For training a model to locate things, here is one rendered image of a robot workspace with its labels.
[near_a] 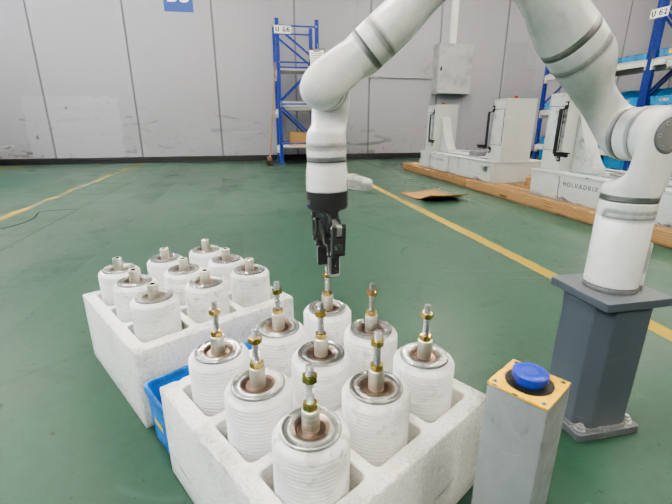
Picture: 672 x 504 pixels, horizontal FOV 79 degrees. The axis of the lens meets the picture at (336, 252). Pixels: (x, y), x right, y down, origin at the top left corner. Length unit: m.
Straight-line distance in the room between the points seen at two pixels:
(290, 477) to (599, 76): 0.72
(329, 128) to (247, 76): 6.23
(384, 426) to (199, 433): 0.27
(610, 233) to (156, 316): 0.89
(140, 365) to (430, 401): 0.56
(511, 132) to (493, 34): 4.33
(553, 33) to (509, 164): 3.31
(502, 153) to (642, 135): 3.15
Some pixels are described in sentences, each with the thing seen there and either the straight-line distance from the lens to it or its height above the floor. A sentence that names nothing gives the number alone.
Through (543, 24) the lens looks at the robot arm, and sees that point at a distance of 0.74.
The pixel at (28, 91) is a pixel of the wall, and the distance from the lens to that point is 7.50.
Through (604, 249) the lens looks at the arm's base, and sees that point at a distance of 0.89.
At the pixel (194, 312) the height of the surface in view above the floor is 0.20.
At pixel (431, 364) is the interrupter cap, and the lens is 0.66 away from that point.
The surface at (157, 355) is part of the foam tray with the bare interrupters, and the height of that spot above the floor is 0.16.
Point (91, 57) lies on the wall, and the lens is 7.24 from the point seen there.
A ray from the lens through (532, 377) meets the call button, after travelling 0.53.
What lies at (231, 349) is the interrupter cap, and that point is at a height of 0.25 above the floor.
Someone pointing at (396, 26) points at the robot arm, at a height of 0.74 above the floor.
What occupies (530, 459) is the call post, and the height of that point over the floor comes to 0.24.
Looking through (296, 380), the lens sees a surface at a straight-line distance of 0.67.
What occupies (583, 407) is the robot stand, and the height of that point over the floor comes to 0.06.
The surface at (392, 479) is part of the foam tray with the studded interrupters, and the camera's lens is 0.59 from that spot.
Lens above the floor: 0.61
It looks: 18 degrees down
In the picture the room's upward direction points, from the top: straight up
